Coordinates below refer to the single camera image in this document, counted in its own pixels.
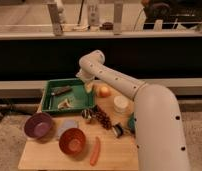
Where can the wooden table board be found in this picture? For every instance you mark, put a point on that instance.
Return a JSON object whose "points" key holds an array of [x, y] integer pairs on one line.
{"points": [[115, 154]]}

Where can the red bowl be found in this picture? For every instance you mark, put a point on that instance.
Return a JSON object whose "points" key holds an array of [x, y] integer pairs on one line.
{"points": [[72, 141]]}

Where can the green plastic tray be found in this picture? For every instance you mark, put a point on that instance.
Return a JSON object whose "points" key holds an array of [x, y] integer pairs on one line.
{"points": [[78, 97]]}

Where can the orange fruit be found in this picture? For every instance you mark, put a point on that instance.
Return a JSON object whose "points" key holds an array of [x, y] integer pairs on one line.
{"points": [[104, 92]]}

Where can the teal sponge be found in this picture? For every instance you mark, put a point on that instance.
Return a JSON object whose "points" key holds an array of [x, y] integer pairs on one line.
{"points": [[131, 123]]}

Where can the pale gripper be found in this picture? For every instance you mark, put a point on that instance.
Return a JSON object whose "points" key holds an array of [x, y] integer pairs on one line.
{"points": [[89, 86]]}

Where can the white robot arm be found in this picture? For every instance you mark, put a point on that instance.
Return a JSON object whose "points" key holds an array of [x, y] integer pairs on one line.
{"points": [[159, 128]]}

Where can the purple bowl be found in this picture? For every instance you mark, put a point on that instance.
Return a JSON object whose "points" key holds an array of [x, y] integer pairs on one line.
{"points": [[38, 125]]}

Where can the orange carrot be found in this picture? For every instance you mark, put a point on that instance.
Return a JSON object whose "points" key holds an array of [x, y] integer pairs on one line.
{"points": [[96, 151]]}

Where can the dark grape bunch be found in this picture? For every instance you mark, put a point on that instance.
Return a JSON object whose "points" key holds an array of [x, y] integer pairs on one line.
{"points": [[102, 118]]}

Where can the pale food piece in tray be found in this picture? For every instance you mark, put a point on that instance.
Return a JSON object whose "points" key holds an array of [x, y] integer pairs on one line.
{"points": [[64, 104]]}

